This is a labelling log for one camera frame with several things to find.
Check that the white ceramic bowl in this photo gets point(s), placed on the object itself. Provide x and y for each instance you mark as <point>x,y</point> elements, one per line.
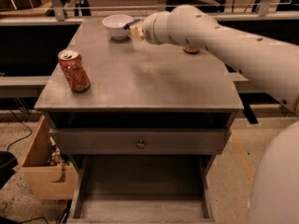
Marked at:
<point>114,25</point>

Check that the wooden storage box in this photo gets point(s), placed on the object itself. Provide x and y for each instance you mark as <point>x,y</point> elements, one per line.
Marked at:
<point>48,183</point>

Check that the open grey middle drawer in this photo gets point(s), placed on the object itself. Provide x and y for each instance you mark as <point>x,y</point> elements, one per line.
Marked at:
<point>130,189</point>

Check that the black object at left edge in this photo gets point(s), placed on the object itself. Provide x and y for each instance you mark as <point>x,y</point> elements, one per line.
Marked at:
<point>7,163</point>

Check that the orange soda can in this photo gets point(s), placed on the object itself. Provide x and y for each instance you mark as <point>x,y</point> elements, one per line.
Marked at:
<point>70,62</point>

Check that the blue rxbar wrapper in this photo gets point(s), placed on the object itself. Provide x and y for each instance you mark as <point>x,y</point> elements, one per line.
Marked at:
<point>131,23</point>

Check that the grey wooden drawer cabinet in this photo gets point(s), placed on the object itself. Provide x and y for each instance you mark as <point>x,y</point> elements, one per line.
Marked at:
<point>135,85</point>

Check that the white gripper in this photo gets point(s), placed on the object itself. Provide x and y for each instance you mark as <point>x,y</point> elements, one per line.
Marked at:
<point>149,28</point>

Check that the closed grey drawer with knob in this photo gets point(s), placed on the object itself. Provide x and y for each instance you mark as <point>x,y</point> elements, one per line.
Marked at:
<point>140,142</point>

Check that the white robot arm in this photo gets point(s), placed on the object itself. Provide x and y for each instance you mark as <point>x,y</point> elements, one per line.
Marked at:
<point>273,67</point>

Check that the gold soda can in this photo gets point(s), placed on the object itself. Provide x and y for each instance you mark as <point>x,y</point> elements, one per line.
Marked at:
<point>191,50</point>

